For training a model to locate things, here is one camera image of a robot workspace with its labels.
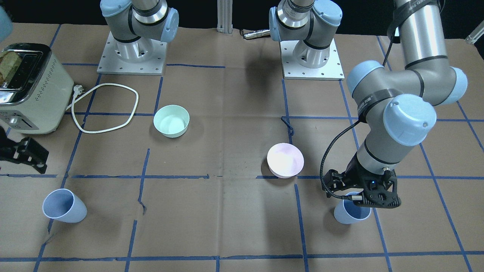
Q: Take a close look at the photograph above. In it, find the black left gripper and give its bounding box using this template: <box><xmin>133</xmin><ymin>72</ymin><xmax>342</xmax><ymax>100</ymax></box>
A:
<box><xmin>321</xmin><ymin>166</ymin><xmax>402</xmax><ymax>209</ymax></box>

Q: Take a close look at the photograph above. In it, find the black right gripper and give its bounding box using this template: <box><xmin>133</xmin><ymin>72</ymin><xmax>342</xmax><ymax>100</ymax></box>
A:
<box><xmin>0</xmin><ymin>127</ymin><xmax>49</xmax><ymax>174</ymax></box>

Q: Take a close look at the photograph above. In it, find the blue cup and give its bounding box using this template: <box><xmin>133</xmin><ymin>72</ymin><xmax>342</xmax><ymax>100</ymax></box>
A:
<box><xmin>333</xmin><ymin>200</ymin><xmax>372</xmax><ymax>224</ymax></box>
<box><xmin>42</xmin><ymin>188</ymin><xmax>87</xmax><ymax>223</ymax></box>

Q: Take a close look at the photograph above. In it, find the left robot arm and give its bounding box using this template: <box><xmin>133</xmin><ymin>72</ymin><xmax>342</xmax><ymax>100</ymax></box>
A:
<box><xmin>320</xmin><ymin>0</ymin><xmax>468</xmax><ymax>209</ymax></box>

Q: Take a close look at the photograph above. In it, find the white power plug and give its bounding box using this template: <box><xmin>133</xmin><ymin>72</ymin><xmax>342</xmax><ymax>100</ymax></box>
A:
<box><xmin>73</xmin><ymin>85</ymin><xmax>84</xmax><ymax>98</ymax></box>

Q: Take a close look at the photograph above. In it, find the pink bowl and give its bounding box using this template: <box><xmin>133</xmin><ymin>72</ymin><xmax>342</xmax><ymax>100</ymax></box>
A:
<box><xmin>267</xmin><ymin>143</ymin><xmax>304</xmax><ymax>178</ymax></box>

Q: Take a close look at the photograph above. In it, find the mint green bowl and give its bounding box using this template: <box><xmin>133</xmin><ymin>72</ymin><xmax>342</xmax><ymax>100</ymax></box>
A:
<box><xmin>153</xmin><ymin>105</ymin><xmax>190</xmax><ymax>138</ymax></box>

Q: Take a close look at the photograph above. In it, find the white power cable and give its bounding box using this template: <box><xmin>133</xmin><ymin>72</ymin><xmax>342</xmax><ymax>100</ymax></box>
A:
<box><xmin>66</xmin><ymin>83</ymin><xmax>140</xmax><ymax>134</ymax></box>

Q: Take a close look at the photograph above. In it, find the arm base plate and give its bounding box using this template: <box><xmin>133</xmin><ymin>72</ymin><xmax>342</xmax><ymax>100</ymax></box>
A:
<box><xmin>279</xmin><ymin>39</ymin><xmax>345</xmax><ymax>80</ymax></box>
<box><xmin>97</xmin><ymin>33</ymin><xmax>168</xmax><ymax>76</ymax></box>

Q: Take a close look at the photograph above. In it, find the aluminium frame post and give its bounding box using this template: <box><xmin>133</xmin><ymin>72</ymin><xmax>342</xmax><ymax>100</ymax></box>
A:
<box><xmin>216</xmin><ymin>0</ymin><xmax>233</xmax><ymax>36</ymax></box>

